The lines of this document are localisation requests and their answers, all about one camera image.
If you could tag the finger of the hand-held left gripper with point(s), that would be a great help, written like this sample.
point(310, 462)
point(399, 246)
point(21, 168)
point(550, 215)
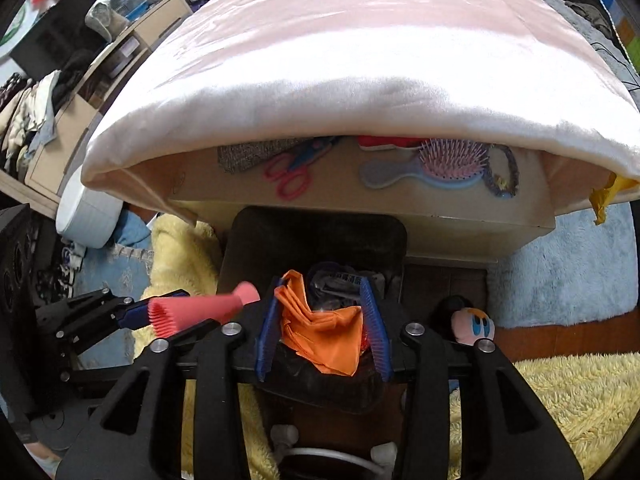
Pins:
point(132, 312)
point(95, 335)

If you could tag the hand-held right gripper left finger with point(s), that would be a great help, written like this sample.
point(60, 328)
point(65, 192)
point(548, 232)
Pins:
point(265, 330)

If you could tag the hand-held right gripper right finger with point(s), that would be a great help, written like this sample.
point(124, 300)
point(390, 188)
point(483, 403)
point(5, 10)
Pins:
point(375, 330)

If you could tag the orange cloth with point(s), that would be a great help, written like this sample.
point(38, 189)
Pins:
point(320, 340)

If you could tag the coral plastic cup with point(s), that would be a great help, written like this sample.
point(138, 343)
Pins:
point(200, 310)

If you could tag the black trash bin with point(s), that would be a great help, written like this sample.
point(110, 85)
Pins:
point(320, 235)

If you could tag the light blue patterned mat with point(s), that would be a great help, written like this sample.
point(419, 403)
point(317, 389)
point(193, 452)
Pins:
point(115, 265)

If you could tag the black round object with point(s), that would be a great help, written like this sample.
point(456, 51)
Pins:
point(445, 312)

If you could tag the pink round plush toy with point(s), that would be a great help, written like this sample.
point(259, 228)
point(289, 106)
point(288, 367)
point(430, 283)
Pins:
point(472, 325)

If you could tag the white round stool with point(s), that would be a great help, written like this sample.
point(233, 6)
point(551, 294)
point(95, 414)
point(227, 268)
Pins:
point(87, 215)

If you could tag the cream low table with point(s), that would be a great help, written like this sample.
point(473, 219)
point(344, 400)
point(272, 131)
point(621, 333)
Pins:
point(350, 200)

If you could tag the grey pad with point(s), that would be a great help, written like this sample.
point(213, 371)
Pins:
point(250, 155)

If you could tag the pink blue scissors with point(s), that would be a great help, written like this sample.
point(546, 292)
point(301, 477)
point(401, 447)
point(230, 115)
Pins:
point(305, 155)

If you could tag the blue pink hairbrush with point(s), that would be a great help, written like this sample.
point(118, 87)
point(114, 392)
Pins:
point(450, 165)

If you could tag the red white slipper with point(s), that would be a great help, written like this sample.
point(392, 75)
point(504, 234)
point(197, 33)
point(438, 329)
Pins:
point(390, 142)

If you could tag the wooden television cabinet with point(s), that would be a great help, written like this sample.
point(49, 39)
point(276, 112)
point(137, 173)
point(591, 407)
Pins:
point(75, 130)

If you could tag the blue grey fluffy rug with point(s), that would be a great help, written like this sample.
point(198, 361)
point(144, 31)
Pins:
point(565, 270)

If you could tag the yellow fluffy rug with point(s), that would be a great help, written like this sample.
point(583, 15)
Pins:
point(575, 395)

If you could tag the pile of clothes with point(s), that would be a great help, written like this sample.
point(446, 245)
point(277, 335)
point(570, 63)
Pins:
point(25, 120)

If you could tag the yellow cloth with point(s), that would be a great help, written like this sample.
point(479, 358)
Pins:
point(602, 197)

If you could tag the pink satin tablecloth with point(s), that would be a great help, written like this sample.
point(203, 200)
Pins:
point(350, 60)

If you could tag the black television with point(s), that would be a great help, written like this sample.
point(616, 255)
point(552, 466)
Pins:
point(50, 50)

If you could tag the blue pet carrier with cloth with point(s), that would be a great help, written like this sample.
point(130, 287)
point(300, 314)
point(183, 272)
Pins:
point(120, 7)

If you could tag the grey fluffy blanket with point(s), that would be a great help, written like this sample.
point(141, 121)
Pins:
point(600, 35)

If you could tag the colourful knitted blanket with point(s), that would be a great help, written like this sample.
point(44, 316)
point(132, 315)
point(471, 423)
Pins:
point(620, 15)

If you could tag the green round wall picture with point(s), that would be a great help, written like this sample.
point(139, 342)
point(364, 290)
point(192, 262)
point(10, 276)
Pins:
point(12, 35)

